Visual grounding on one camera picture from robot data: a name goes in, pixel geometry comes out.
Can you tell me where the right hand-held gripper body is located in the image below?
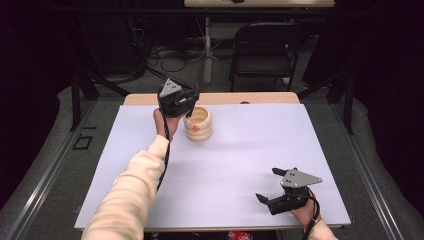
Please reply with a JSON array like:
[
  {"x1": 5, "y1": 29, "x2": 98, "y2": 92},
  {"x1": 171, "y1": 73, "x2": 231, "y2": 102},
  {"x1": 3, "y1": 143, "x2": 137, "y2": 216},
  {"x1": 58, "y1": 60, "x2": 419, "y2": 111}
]
[{"x1": 267, "y1": 167, "x2": 324, "y2": 216}]

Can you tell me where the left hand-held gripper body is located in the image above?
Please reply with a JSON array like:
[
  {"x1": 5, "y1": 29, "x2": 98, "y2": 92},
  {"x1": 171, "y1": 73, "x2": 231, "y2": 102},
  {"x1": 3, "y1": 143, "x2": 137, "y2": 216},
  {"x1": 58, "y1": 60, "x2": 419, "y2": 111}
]
[{"x1": 157, "y1": 78, "x2": 193, "y2": 118}]

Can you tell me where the cream ribbed holder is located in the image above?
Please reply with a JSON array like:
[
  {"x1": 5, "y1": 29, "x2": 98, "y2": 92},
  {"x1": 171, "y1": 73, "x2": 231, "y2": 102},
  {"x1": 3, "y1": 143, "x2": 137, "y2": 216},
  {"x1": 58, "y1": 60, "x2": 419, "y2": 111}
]
[{"x1": 182, "y1": 106, "x2": 213, "y2": 142}]

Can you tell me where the person's left hand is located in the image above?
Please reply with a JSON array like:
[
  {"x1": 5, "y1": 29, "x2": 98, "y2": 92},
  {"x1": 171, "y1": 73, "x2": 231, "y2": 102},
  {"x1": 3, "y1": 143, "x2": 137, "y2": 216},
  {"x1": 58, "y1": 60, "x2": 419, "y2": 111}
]
[{"x1": 153, "y1": 108, "x2": 186, "y2": 141}]

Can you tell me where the person's right hand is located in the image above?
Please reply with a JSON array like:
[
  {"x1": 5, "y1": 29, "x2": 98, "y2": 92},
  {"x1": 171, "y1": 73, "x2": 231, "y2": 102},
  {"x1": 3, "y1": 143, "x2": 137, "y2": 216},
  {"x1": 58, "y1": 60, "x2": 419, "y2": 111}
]
[{"x1": 289, "y1": 196, "x2": 323, "y2": 229}]

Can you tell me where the white table mat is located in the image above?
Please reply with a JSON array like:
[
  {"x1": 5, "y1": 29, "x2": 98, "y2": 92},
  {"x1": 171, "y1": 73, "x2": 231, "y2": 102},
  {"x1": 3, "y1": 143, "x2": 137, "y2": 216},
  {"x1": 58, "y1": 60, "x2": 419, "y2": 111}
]
[{"x1": 73, "y1": 103, "x2": 352, "y2": 230}]

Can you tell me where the wooden table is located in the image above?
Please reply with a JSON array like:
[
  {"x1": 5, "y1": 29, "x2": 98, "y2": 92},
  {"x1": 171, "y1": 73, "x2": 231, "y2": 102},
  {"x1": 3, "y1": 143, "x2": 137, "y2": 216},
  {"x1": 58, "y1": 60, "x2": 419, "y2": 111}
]
[{"x1": 81, "y1": 92, "x2": 344, "y2": 233}]

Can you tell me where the red packet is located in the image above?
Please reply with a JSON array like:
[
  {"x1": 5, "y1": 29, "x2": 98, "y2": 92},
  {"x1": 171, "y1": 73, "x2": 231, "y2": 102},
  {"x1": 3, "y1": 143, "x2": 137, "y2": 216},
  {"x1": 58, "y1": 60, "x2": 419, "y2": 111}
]
[{"x1": 227, "y1": 230, "x2": 253, "y2": 240}]

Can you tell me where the black folding chair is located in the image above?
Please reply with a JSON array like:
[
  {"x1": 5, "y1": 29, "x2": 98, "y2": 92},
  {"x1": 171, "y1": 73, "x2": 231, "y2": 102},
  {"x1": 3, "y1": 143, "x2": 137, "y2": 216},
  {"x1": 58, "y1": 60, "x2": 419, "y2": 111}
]
[{"x1": 228, "y1": 21, "x2": 309, "y2": 93}]

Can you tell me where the black metal stand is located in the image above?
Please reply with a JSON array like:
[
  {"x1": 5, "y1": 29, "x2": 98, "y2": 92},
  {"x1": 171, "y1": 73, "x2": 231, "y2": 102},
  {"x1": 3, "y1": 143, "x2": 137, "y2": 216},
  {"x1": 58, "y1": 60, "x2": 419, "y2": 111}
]
[
  {"x1": 296, "y1": 71, "x2": 356, "y2": 136},
  {"x1": 68, "y1": 64, "x2": 132, "y2": 133}
]

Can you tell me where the wooden desk with white leg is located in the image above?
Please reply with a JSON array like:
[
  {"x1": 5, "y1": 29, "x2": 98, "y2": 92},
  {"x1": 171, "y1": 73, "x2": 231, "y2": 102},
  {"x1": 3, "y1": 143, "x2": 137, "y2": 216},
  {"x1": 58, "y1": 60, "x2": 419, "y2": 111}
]
[{"x1": 183, "y1": 0, "x2": 336, "y2": 85}]

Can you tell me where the dark curtain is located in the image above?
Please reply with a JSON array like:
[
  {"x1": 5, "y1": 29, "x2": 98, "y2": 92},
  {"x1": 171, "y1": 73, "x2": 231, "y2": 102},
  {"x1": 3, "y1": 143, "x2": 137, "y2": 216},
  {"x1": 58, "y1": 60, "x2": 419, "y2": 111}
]
[
  {"x1": 353, "y1": 0, "x2": 424, "y2": 214},
  {"x1": 0, "y1": 0, "x2": 63, "y2": 208}
]

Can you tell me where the black floor cable bundle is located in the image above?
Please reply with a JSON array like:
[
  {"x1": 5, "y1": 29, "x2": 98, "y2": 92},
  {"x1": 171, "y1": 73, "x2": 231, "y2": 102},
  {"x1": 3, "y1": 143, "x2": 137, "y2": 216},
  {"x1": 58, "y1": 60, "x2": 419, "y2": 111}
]
[{"x1": 131, "y1": 16, "x2": 203, "y2": 94}]

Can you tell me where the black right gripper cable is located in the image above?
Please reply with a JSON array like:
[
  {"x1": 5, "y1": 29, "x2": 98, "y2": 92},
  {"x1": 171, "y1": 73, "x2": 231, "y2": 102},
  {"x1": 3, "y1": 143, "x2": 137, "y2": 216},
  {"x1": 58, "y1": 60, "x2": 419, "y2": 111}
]
[{"x1": 301, "y1": 189, "x2": 322, "y2": 240}]

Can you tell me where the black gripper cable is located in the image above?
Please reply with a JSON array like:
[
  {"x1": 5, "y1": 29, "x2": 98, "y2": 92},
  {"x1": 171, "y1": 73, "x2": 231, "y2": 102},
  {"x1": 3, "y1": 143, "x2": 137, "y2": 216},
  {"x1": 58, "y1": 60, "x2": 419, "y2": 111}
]
[
  {"x1": 301, "y1": 189, "x2": 322, "y2": 240},
  {"x1": 155, "y1": 105, "x2": 173, "y2": 193}
]

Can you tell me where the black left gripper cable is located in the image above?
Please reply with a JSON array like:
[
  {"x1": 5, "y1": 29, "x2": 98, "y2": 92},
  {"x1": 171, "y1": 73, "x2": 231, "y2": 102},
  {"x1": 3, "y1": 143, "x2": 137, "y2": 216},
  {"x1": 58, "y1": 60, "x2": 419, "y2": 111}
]
[{"x1": 155, "y1": 105, "x2": 173, "y2": 193}]

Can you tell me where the metal floor rail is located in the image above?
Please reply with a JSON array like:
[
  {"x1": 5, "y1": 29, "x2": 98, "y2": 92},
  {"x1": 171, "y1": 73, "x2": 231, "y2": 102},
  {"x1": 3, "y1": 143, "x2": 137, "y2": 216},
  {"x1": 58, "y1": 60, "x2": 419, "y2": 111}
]
[
  {"x1": 328, "y1": 99, "x2": 406, "y2": 240},
  {"x1": 6, "y1": 99, "x2": 98, "y2": 240}
]

